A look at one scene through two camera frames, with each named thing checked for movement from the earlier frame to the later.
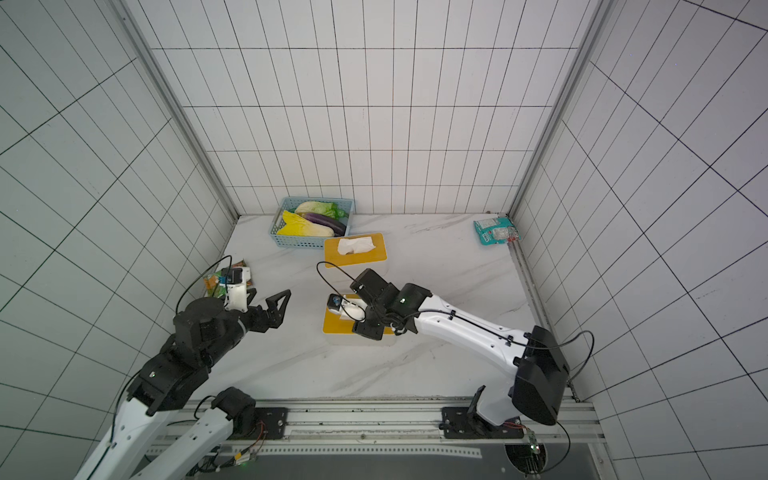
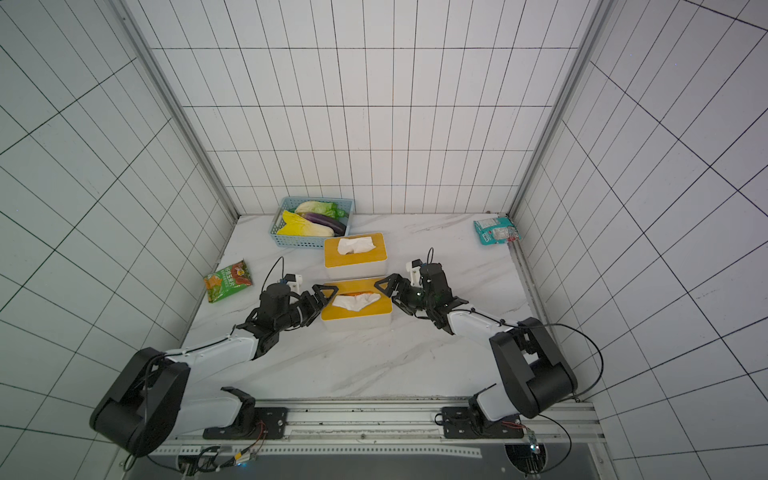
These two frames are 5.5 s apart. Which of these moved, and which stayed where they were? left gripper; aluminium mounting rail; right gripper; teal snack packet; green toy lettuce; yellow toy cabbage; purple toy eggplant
Moved: left gripper; right gripper
Stayed: purple toy eggplant; yellow toy cabbage; teal snack packet; aluminium mounting rail; green toy lettuce
